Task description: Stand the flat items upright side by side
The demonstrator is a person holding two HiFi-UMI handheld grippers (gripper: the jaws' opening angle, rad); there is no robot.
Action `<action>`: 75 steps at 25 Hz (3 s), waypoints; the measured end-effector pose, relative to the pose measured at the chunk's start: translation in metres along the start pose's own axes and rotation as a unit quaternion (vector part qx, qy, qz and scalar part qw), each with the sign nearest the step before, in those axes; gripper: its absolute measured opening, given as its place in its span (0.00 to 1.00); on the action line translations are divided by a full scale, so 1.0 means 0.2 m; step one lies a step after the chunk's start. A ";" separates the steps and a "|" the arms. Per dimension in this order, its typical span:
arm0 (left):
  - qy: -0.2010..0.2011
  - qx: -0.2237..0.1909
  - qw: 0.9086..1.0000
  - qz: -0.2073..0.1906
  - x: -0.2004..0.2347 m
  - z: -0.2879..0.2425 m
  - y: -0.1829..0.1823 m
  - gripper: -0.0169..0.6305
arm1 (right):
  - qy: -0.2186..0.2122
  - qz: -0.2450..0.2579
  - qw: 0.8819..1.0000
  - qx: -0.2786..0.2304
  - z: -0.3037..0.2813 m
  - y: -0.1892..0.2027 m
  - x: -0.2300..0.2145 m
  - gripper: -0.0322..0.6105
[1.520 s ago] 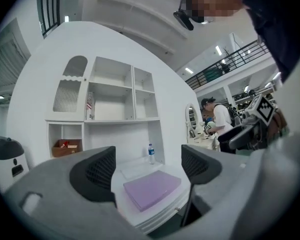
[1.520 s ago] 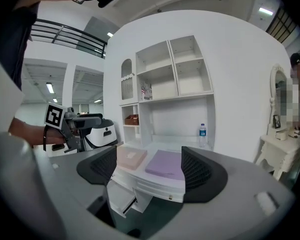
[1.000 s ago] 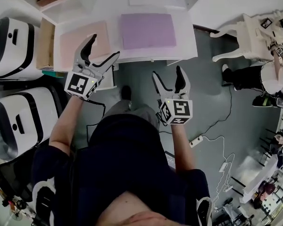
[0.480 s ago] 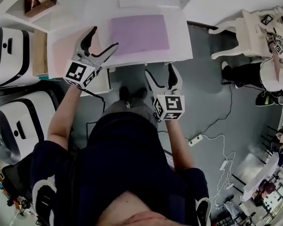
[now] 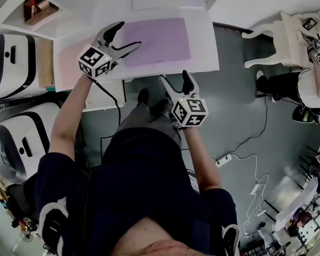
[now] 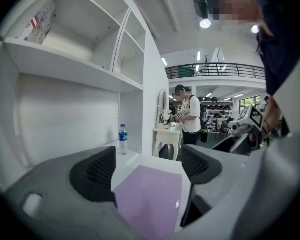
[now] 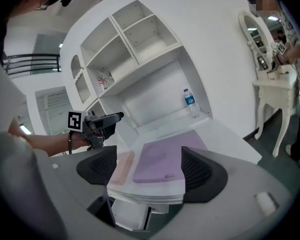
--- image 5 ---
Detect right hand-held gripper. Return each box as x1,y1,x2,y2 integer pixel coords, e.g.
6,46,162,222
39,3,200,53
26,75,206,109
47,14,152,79
159,70,209,127

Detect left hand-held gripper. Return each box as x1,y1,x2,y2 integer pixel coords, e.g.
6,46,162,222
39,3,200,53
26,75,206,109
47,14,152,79
77,21,142,79

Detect purple folder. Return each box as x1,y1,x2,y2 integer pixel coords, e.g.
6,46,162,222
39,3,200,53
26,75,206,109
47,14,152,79
119,17,192,68

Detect pink folder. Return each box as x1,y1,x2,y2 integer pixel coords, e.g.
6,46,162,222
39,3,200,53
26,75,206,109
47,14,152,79
54,40,97,91

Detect person's left forearm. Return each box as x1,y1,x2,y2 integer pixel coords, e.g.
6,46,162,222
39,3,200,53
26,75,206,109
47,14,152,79
48,73,94,159

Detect person's right forearm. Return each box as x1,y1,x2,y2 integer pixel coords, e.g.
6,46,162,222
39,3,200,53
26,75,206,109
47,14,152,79
182,125,222,191

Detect person's black shoe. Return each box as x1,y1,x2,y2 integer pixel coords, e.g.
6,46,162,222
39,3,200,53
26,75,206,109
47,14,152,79
137,88,150,106
156,99,171,117

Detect person's grey trousers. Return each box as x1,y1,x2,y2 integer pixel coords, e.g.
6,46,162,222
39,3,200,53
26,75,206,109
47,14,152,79
116,100,182,149

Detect white desk drawer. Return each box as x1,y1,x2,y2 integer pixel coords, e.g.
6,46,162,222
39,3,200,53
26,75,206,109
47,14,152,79
82,77,127,113

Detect white desk with shelves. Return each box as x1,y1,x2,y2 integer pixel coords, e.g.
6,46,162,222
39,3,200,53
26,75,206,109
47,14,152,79
0,0,221,113

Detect brown cardboard box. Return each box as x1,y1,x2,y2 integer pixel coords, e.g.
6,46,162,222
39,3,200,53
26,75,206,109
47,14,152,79
38,37,55,89

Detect brown wooden organizer box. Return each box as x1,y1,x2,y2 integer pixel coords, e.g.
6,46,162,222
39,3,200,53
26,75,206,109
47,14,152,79
23,0,60,26

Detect white power strip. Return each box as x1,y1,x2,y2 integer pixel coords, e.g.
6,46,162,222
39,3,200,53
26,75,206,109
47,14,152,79
215,153,233,167

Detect white black robot machine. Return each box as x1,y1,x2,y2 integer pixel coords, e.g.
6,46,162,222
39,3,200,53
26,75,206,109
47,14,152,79
0,33,41,102
0,101,62,185

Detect person's dark shirt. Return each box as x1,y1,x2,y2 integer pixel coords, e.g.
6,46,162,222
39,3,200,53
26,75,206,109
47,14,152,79
34,128,239,256

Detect white dressing table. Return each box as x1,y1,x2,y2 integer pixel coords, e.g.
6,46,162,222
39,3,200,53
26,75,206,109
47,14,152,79
241,9,320,69

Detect person's face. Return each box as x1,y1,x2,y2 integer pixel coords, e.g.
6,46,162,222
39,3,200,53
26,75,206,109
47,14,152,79
114,216,211,256

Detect white work table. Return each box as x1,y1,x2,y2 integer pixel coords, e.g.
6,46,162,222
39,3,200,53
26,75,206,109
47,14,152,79
276,180,320,230

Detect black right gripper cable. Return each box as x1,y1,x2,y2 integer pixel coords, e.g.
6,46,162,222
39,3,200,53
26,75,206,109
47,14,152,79
172,121,185,149

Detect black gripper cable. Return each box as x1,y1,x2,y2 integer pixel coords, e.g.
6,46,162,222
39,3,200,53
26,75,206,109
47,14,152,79
172,121,185,149
92,77,122,165

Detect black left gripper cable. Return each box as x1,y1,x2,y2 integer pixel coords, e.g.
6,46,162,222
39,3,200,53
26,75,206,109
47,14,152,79
92,77,122,165

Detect black floor cable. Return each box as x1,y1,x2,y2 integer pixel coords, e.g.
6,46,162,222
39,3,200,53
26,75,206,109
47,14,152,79
212,94,269,161

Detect white charger cable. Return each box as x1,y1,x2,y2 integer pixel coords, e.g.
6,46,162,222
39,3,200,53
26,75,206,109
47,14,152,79
230,153,270,237

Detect small black picture frame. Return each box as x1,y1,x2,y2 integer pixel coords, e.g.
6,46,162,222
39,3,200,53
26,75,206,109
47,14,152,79
301,17,317,31

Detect white black shoulder strap pad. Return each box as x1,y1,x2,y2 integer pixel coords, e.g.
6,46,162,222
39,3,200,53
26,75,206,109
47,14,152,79
38,200,69,256
221,224,241,256

